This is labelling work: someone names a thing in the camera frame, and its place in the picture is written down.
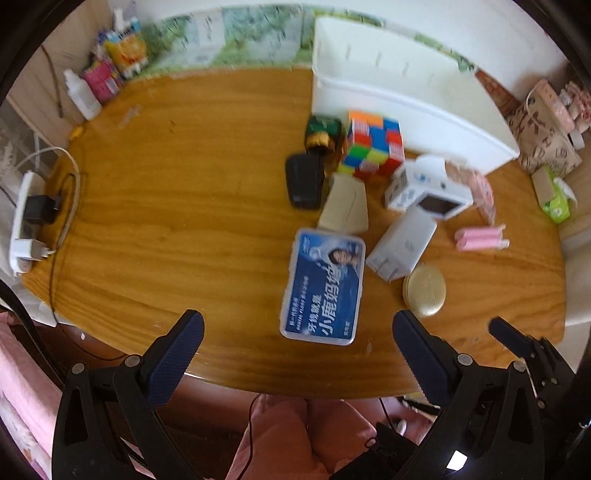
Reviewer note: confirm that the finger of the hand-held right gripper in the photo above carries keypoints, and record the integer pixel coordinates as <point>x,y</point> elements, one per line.
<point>508,334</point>

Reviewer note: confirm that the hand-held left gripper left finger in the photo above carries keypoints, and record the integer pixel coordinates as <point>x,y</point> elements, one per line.
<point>175,360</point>

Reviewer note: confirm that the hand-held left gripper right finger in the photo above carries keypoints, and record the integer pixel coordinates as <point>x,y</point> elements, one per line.
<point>422,360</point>

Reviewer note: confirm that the pink tube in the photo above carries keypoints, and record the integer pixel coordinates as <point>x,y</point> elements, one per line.
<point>478,234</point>
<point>478,244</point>

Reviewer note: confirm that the white carton box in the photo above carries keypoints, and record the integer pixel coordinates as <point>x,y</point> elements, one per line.
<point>401,244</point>

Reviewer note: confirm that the blue label floss box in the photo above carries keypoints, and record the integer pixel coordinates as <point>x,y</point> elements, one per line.
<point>323,286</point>

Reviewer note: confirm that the pink correction tape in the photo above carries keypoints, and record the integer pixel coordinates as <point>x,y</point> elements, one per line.
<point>482,194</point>

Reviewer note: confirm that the white toy camera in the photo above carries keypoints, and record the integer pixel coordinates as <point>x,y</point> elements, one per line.
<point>445,203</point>

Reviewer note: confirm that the tan cardboard box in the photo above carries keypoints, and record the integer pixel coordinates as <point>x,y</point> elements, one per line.
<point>344,207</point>

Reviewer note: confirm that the small white box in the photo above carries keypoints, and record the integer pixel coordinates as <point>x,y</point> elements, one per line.
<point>401,189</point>

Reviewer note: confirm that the black box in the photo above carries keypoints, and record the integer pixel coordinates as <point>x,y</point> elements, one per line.
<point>302,182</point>

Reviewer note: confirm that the multicoloured puzzle cube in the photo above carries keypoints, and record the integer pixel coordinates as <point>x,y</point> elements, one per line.
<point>374,143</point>

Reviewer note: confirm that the green and gold box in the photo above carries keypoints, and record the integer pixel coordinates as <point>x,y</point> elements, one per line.
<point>323,131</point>

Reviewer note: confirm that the white plastic storage box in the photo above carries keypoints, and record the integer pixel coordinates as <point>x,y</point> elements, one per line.
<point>392,83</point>

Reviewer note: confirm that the black pouch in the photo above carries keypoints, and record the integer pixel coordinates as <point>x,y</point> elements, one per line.
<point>383,447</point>

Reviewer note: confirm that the green tissue pack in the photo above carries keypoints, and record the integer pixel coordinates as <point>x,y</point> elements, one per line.
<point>554,203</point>

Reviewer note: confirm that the pink blanket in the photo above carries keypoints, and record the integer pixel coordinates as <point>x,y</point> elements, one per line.
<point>23,392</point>

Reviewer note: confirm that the white plug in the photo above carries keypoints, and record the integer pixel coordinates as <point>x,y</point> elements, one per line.
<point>37,250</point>

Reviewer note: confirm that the beige patterned bag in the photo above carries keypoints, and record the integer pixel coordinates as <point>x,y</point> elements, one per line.
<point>540,138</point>

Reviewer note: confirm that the black charger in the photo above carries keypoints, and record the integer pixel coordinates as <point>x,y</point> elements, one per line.
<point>41,210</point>

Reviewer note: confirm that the white adapter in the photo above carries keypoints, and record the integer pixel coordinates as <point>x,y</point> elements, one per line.
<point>576,140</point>

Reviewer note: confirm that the white power strip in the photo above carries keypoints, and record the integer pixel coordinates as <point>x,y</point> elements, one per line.
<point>21,221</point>

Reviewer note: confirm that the pink spotted case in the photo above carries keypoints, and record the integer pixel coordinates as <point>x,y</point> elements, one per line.
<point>551,99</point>

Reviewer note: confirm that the doll in red dress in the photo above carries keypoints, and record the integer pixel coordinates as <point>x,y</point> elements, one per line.
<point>575,99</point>

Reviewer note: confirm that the small yellow object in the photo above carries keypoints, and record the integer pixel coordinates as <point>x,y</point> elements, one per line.
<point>77,133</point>

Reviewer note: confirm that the white lace curtain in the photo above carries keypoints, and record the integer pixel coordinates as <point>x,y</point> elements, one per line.
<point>14,147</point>

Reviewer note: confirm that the white spray bottle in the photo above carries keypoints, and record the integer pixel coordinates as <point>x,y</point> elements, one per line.
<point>83,99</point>

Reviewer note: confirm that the pink can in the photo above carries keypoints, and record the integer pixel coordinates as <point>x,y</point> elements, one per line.
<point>104,81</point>

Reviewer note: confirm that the orange juice carton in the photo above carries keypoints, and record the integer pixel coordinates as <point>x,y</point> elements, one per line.
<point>127,53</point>

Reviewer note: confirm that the white tube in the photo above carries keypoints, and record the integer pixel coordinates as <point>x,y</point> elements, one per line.
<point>123,21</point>

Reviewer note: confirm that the green leaf wall panel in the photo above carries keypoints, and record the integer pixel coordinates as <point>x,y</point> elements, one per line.
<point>258,41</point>

